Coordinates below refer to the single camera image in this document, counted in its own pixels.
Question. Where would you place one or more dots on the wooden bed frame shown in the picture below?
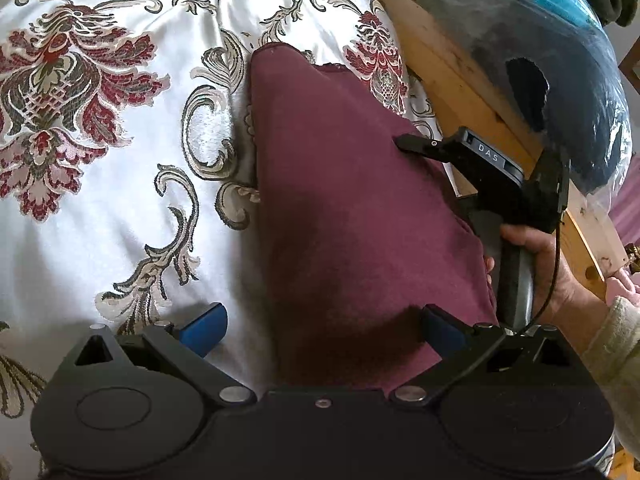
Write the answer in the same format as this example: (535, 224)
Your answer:
(450, 60)

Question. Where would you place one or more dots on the person's right hand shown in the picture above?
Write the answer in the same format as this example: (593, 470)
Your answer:
(565, 275)

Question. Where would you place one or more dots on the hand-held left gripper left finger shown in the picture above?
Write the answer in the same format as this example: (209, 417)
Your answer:
(207, 327)

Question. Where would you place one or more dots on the maroon garment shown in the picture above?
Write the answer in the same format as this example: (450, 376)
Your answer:
(350, 220)

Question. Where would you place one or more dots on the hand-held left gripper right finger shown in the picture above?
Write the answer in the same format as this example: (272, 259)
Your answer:
(440, 332)

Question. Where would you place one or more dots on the person's right forearm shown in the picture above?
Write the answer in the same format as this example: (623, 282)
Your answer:
(622, 360)

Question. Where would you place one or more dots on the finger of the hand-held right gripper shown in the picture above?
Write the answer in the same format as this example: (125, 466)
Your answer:
(417, 144)

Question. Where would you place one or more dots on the pink cloth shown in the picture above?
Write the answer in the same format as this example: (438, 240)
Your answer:
(625, 282)

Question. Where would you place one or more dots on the floral satin bedspread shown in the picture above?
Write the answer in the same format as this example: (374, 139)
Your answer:
(125, 160)

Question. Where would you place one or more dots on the plastic bag with dark cloth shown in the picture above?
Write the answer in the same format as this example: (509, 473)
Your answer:
(550, 60)

